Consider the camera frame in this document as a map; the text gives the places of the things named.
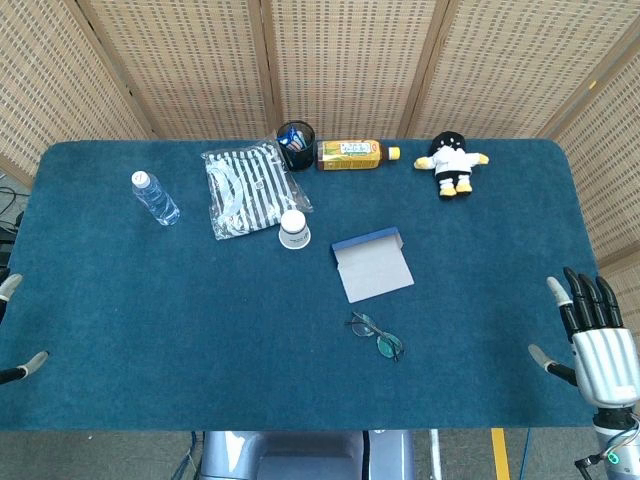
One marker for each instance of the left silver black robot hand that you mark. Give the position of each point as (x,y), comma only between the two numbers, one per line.
(30,362)

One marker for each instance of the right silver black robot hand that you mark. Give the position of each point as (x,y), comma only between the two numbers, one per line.
(605,365)

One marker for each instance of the dark-framed eyeglasses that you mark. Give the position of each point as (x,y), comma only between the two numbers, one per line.
(389,345)

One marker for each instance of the grey blue box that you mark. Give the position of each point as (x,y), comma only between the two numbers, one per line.
(375,275)

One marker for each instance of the yellow floor tape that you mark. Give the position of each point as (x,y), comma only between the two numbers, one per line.
(500,455)

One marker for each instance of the blue carpet table cover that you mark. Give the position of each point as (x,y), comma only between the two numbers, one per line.
(200,325)

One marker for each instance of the clear plastic water bottle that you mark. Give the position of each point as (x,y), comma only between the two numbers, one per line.
(155,200)

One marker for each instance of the black white plush doll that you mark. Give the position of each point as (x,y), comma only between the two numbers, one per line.
(452,160)

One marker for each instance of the striped shirt in plastic bag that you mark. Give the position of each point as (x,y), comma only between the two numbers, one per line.
(250,185)

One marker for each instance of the grey-blue robot torso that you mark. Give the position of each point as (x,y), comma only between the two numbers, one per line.
(300,460)

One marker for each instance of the white paper cup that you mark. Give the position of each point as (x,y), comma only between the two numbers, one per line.
(294,230)

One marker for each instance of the yellow-labelled tea bottle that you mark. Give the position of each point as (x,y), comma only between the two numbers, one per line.
(350,156)

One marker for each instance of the black mesh pen holder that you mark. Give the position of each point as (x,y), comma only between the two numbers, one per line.
(302,157)

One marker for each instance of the blue snack packet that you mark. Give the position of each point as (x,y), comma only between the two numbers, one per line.
(292,139)

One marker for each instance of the bamboo folding screen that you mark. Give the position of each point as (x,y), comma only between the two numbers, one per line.
(350,60)

